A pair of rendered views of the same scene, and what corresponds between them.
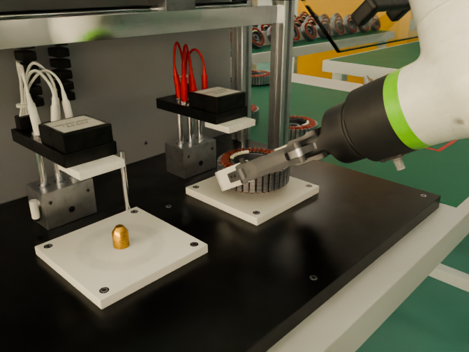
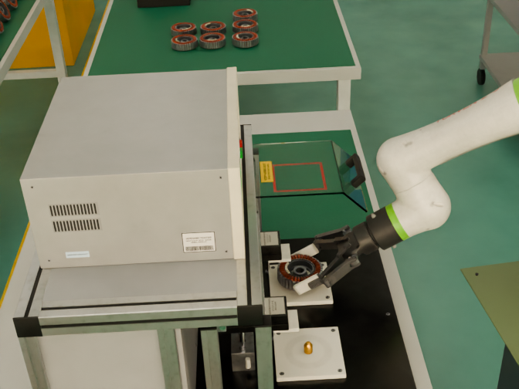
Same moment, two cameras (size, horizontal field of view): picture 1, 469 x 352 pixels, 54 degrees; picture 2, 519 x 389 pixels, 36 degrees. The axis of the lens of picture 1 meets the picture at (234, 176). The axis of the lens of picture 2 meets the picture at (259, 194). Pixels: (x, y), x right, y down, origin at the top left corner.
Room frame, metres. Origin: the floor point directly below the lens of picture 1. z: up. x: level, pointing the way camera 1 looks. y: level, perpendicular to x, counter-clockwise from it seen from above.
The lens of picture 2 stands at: (-0.36, 1.10, 2.04)
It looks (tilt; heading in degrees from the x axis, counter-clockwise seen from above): 33 degrees down; 316
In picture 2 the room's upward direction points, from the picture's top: 3 degrees counter-clockwise
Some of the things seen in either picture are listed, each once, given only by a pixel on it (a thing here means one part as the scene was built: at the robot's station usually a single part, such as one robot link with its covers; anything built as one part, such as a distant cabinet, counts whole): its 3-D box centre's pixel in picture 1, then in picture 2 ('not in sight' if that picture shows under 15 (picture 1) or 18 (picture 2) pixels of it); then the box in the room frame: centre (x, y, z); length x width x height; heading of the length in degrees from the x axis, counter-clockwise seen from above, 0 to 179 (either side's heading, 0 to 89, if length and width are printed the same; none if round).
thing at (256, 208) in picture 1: (252, 189); (299, 283); (0.66, -0.03, 0.78); 0.15 x 0.15 x 0.01; 46
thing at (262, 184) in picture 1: (253, 169); (300, 272); (0.66, -0.03, 0.81); 0.11 x 0.11 x 0.04
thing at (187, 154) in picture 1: (191, 155); not in sight; (0.76, 0.08, 0.80); 0.08 x 0.05 x 0.06; 136
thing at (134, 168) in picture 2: not in sight; (146, 160); (0.80, 0.28, 1.22); 0.44 x 0.39 x 0.20; 136
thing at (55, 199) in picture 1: (62, 198); (242, 350); (0.58, 0.24, 0.80); 0.08 x 0.05 x 0.06; 136
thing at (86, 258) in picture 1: (121, 248); (308, 353); (0.48, 0.14, 0.78); 0.15 x 0.15 x 0.01; 46
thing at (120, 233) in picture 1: (120, 235); (308, 346); (0.48, 0.14, 0.80); 0.02 x 0.02 x 0.03
